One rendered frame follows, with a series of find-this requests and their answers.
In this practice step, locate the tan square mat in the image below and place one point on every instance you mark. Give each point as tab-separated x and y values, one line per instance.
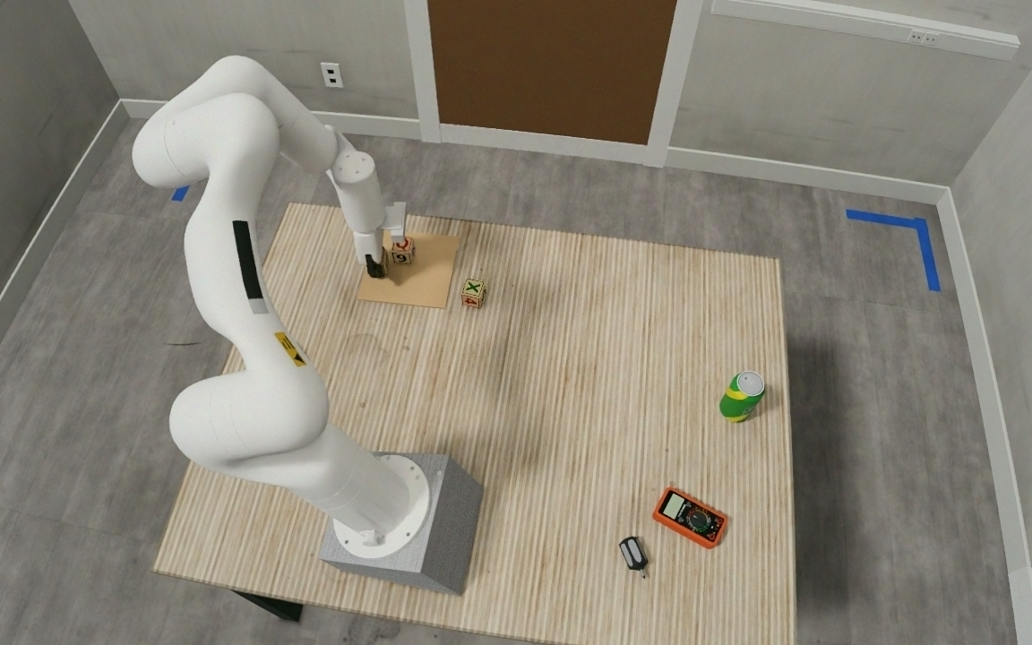
425	282

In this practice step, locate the orange digital multimeter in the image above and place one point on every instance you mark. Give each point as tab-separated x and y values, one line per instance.
690	518

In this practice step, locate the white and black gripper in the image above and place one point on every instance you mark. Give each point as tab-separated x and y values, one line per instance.
369	247

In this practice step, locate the black and grey screwdriver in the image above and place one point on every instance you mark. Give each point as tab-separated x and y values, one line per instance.
633	554

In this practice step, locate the green and yellow soda can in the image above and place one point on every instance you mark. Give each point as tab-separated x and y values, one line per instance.
742	396

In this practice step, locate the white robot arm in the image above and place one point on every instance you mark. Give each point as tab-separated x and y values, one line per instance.
279	404

